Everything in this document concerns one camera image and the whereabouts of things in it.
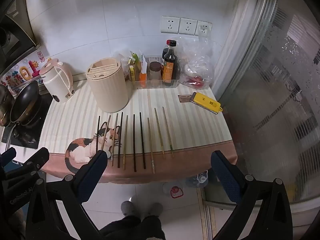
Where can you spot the white wall socket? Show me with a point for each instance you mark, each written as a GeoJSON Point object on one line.
{"type": "Point", "coordinates": [204, 28]}
{"type": "Point", "coordinates": [170, 24]}
{"type": "Point", "coordinates": [187, 26]}

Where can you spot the large clear plastic bag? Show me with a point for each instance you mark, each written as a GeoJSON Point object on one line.
{"type": "Point", "coordinates": [197, 57]}

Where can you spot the dark glass bottle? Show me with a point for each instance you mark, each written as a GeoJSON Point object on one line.
{"type": "Point", "coordinates": [165, 55]}

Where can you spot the colourful wall sticker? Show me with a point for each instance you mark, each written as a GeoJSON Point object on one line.
{"type": "Point", "coordinates": [23, 73]}

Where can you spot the person's right grey slipper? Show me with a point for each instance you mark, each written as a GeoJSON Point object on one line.
{"type": "Point", "coordinates": [155, 208]}

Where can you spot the range hood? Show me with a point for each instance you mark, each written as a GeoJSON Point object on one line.
{"type": "Point", "coordinates": [15, 37]}

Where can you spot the white and pink electric kettle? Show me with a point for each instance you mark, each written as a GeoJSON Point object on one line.
{"type": "Point", "coordinates": [58, 85]}

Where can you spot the brown card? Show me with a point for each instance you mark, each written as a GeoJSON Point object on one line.
{"type": "Point", "coordinates": [184, 98]}

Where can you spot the small clear plastic bag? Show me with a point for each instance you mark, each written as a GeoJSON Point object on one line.
{"type": "Point", "coordinates": [120, 60]}

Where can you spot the clear plastic bottle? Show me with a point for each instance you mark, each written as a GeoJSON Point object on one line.
{"type": "Point", "coordinates": [197, 180]}

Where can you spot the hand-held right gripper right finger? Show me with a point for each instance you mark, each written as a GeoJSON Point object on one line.
{"type": "Point", "coordinates": [226, 177]}

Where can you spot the yellow green box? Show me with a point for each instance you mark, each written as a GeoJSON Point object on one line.
{"type": "Point", "coordinates": [133, 71]}

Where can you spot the black wok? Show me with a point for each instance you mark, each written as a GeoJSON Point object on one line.
{"type": "Point", "coordinates": [25, 100]}

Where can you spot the red vegetable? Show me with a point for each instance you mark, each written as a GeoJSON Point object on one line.
{"type": "Point", "coordinates": [196, 82]}

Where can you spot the dark brown chopstick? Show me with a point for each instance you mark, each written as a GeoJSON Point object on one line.
{"type": "Point", "coordinates": [97, 135]}

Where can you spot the yellow rectangular tool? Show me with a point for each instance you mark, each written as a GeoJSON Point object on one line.
{"type": "Point", "coordinates": [206, 102]}

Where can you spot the frosted glass door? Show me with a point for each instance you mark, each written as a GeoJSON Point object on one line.
{"type": "Point", "coordinates": [275, 92]}

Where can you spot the orange packet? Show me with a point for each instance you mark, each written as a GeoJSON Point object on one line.
{"type": "Point", "coordinates": [143, 77]}

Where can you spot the black induction cooktop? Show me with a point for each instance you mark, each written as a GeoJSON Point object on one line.
{"type": "Point", "coordinates": [27, 135]}

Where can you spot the metal pot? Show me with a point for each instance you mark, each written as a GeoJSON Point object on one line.
{"type": "Point", "coordinates": [5, 105]}

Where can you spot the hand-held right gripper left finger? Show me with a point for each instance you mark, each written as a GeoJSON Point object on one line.
{"type": "Point", "coordinates": [91, 177]}

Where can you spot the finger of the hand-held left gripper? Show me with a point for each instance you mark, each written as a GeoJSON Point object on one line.
{"type": "Point", "coordinates": [7, 156]}
{"type": "Point", "coordinates": [32, 158]}

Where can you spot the striped cat print tablecloth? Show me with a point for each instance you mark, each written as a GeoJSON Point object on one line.
{"type": "Point", "coordinates": [187, 130]}

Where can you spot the jar with brown lid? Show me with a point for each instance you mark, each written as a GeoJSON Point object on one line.
{"type": "Point", "coordinates": [155, 71]}

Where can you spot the person's dark trousers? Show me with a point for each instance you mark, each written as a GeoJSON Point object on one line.
{"type": "Point", "coordinates": [132, 228]}

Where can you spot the soy sauce bottle yellow label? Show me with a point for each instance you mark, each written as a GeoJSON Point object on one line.
{"type": "Point", "coordinates": [170, 67]}

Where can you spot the clear plastic tray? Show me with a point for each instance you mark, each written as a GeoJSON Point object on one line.
{"type": "Point", "coordinates": [157, 83]}

